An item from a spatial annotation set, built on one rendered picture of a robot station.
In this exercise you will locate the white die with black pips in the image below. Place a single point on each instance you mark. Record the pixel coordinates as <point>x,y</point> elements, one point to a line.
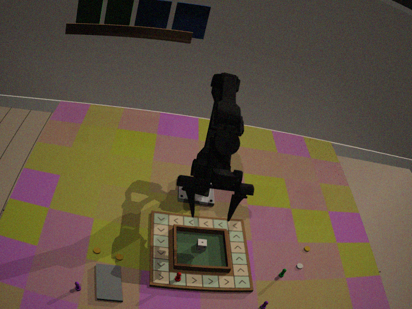
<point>201,245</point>

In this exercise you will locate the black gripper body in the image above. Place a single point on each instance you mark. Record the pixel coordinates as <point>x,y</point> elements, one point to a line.
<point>189,182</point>

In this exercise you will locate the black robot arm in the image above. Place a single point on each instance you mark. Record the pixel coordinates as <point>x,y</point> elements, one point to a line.
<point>222,140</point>

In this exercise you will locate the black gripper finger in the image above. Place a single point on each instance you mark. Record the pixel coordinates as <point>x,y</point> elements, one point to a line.
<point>191,195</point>
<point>235,200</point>

